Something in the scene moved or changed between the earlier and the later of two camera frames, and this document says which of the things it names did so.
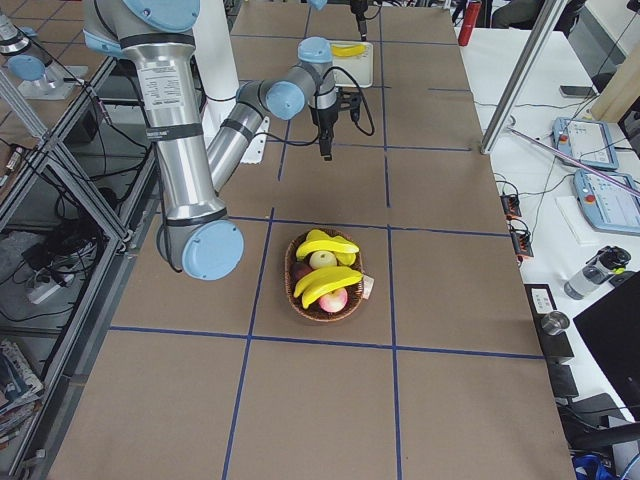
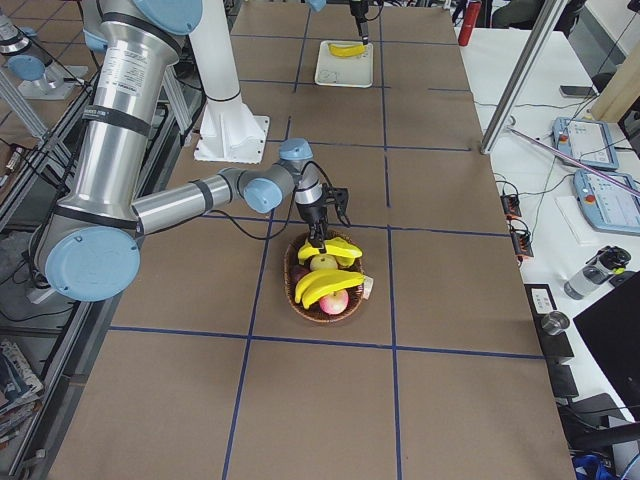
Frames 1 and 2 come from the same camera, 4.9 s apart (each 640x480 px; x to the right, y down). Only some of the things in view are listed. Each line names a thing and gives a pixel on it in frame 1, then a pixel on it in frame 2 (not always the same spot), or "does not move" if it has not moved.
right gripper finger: x=325 y=143 to x=316 y=234
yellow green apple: x=322 y=258 does not move
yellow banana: x=348 y=51 does not move
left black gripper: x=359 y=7 does not move
